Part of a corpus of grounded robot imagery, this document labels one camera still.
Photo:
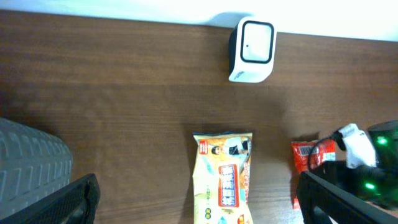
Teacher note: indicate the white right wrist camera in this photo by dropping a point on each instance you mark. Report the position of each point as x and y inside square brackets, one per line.
[359, 149]

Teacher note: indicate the white barcode scanner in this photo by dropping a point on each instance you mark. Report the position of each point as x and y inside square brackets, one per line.
[251, 50]

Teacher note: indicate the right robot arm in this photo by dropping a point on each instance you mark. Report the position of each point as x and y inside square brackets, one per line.
[385, 143]

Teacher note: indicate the red Hacks candy bag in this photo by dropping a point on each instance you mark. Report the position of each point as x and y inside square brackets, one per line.
[325, 151]

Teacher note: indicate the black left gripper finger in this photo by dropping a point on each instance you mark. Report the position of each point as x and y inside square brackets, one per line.
[75, 203]

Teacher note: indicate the grey plastic mesh basket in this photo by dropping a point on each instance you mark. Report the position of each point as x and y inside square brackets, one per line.
[34, 164]

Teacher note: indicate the beige snack bag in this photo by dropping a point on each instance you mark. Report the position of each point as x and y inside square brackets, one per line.
[221, 178]

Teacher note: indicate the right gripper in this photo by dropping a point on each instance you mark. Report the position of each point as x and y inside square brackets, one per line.
[329, 193]

